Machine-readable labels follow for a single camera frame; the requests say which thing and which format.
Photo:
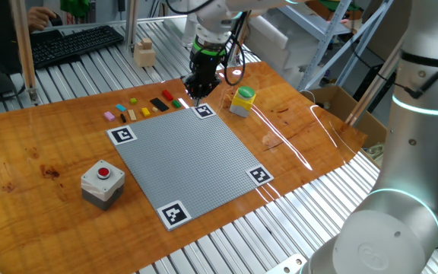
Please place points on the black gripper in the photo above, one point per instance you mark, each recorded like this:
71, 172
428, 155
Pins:
204, 72

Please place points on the dark green Lego brick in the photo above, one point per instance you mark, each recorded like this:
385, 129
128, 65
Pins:
176, 103

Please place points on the red Lego brick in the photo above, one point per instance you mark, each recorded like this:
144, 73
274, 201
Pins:
167, 95

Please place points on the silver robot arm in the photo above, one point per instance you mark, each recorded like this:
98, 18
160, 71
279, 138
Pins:
413, 152

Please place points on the wide black Lego plate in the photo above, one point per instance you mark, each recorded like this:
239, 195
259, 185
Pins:
159, 104

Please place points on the tiny tan Lego piece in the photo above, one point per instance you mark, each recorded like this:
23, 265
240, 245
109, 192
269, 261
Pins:
155, 109

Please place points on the yellow Lego brick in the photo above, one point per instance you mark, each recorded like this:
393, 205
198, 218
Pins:
145, 112

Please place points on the lime Lego brick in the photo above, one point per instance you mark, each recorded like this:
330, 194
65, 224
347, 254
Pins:
133, 101

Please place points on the long tan Lego brick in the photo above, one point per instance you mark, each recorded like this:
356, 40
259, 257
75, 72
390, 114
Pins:
132, 115

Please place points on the grey Lego baseplate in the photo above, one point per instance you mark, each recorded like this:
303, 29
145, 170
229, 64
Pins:
188, 163

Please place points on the cyan Lego brick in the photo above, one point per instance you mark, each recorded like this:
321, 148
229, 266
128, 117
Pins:
120, 107

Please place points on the narrow black Lego brick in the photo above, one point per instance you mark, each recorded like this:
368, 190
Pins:
122, 118

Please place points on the pink Lego brick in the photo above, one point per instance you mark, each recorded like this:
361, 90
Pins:
109, 116

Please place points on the operator bare hand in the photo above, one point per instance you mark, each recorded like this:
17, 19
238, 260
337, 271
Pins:
40, 19

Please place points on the paper fiducial marker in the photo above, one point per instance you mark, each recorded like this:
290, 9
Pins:
122, 135
260, 175
173, 214
204, 111

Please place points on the green button yellow box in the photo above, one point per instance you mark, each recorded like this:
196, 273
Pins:
242, 104

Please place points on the wooden block puzzle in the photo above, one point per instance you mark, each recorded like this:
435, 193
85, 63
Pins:
145, 55

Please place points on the white foam block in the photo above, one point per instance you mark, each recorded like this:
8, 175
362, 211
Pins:
268, 42

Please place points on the black keyboard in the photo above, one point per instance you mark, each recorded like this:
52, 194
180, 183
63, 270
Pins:
74, 43

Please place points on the red push button box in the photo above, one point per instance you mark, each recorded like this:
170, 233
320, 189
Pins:
101, 190

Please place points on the open cardboard box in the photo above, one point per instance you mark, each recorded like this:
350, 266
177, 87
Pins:
340, 102

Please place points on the green cloth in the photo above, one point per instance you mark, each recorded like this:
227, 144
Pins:
74, 7

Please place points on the slanted aluminium profile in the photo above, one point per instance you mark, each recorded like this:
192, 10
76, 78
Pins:
371, 91

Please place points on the clear plastic bag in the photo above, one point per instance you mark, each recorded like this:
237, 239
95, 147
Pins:
378, 152

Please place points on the orange wooden board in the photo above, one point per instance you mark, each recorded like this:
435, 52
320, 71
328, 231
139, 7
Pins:
32, 228

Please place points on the aluminium frame post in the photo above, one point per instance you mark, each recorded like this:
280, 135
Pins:
131, 26

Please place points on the grey metal shelf frame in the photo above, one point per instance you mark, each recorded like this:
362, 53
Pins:
319, 57

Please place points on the tan frame post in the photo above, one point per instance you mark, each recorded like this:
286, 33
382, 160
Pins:
24, 49

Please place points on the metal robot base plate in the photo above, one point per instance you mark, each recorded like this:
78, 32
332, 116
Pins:
287, 266

